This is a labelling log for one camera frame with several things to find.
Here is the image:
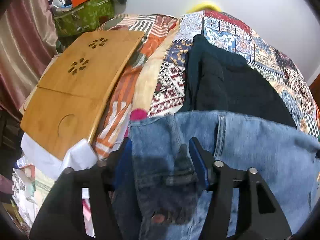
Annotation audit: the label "white cloth pile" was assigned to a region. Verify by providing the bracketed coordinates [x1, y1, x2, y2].
[21, 133, 98, 180]

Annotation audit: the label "folded dark navy garment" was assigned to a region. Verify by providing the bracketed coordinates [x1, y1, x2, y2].
[180, 35, 296, 127]

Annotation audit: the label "pink striped curtain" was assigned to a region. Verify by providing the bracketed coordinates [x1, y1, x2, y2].
[1, 0, 57, 120]

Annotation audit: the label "blue denim jeans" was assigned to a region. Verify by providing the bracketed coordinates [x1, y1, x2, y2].
[112, 111, 319, 239]

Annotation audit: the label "orange striped blanket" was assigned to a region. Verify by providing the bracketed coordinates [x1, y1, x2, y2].
[92, 15, 180, 159]

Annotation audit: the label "green patterned storage box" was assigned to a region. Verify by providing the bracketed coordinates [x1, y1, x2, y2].
[52, 0, 115, 37]

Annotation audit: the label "bamboo lap desk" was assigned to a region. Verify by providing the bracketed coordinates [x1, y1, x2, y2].
[21, 30, 144, 160]

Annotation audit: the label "colourful patchwork bedspread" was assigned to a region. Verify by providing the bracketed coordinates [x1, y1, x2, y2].
[148, 10, 319, 138]

